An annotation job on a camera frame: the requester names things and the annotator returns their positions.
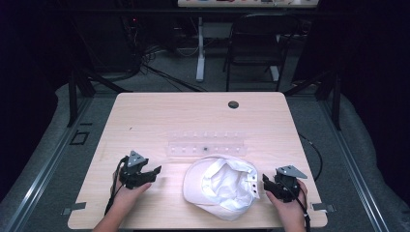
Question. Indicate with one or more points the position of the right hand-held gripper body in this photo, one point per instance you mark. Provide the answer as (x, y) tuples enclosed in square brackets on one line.
[(287, 183)]

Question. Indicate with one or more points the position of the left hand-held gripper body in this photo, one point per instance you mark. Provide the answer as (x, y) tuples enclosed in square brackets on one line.
[(133, 172)]

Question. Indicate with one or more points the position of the white cap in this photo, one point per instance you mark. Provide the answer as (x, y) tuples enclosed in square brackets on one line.
[(222, 188)]

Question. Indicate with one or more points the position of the person's left hand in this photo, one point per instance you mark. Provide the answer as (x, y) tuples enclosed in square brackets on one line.
[(130, 195)]

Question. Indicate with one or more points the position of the person's right hand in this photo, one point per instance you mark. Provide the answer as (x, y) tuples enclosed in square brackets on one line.
[(288, 211)]

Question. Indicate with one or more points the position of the clear acrylic rack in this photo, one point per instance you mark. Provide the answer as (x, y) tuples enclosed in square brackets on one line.
[(206, 145)]

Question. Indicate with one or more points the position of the white desk leg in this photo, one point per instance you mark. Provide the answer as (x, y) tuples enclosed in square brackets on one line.
[(200, 51)]

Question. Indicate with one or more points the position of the black chair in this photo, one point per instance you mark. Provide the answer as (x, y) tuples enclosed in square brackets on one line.
[(257, 42)]

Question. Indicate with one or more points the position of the light background desk top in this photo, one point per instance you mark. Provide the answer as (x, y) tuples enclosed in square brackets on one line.
[(245, 3)]

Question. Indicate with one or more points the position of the grey metal bracket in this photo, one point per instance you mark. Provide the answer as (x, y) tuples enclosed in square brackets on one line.
[(74, 208), (322, 207)]

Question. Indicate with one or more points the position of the aluminium rail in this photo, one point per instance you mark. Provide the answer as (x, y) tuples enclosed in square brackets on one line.
[(353, 167), (48, 164)]

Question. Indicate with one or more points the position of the black frame stand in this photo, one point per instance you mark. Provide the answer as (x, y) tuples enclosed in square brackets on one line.
[(336, 100), (73, 96)]

